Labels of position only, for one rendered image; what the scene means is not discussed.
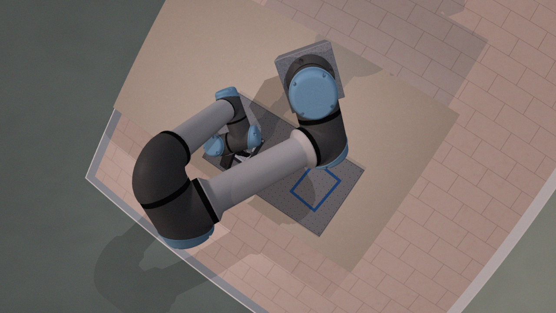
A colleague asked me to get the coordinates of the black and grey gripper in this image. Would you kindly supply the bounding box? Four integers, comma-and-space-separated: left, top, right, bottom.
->
235, 148, 254, 157

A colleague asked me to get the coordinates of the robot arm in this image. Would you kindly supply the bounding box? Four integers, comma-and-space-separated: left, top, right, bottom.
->
132, 54, 348, 250

